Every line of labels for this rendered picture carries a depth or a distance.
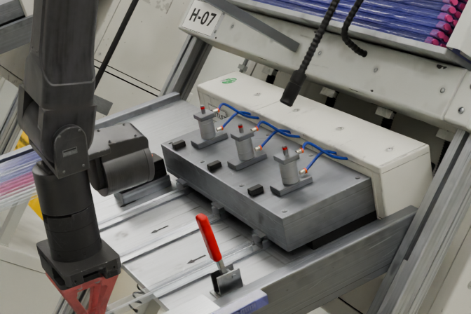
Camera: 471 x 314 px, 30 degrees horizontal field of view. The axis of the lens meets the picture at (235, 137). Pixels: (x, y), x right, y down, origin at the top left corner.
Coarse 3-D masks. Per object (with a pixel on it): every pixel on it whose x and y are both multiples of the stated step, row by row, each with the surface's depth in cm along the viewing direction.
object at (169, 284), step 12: (228, 252) 108; (240, 252) 109; (204, 264) 107; (216, 264) 107; (180, 276) 105; (192, 276) 106; (144, 288) 104; (156, 288) 104; (168, 288) 105; (120, 300) 103; (132, 300) 103; (144, 300) 103; (108, 312) 101; (120, 312) 102
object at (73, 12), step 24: (48, 0) 82; (72, 0) 83; (96, 0) 84; (48, 24) 83; (72, 24) 84; (48, 48) 84; (72, 48) 85; (48, 72) 85; (72, 72) 86; (24, 96) 90; (48, 96) 86; (72, 96) 87; (24, 120) 90; (48, 120) 86; (72, 120) 88; (48, 144) 88
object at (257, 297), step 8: (248, 296) 82; (256, 296) 82; (264, 296) 82; (232, 304) 81; (240, 304) 81; (248, 304) 81; (256, 304) 82; (264, 304) 82; (216, 312) 81; (224, 312) 81; (232, 312) 80; (240, 312) 81; (248, 312) 81
